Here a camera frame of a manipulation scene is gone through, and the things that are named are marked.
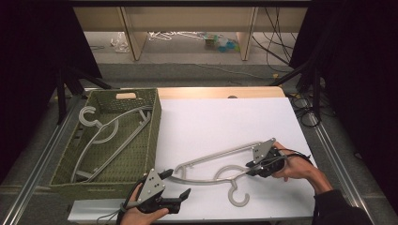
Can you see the person's left hand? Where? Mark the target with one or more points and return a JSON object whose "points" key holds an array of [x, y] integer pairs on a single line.
{"points": [[131, 215]]}

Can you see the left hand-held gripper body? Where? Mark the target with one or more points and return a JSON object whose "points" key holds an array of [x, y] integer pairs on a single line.
{"points": [[151, 186]]}

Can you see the light wooden desk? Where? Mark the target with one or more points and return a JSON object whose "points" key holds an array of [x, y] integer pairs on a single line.
{"points": [[187, 18]]}

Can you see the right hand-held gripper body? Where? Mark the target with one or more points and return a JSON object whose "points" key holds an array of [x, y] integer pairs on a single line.
{"points": [[264, 151]]}

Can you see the clear plastic bag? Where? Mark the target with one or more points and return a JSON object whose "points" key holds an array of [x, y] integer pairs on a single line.
{"points": [[120, 42]]}

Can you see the pile of coloured plastic things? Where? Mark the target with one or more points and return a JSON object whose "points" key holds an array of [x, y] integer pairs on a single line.
{"points": [[223, 43]]}

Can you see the aluminium rail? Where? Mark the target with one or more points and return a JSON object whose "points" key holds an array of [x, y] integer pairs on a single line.
{"points": [[40, 162], [341, 165]]}

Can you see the black metal stand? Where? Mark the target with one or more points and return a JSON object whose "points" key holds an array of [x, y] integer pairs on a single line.
{"points": [[316, 90], [62, 93]]}

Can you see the white paper sheet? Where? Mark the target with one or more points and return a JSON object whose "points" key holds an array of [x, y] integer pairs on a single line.
{"points": [[203, 125]]}

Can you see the black curtain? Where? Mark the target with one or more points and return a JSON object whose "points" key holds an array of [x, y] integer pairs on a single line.
{"points": [[28, 78], [363, 78]]}

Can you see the person's right hand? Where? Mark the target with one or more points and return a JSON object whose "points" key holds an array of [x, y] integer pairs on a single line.
{"points": [[297, 168]]}

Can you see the green woven basket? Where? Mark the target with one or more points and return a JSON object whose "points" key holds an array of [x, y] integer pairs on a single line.
{"points": [[131, 156]]}

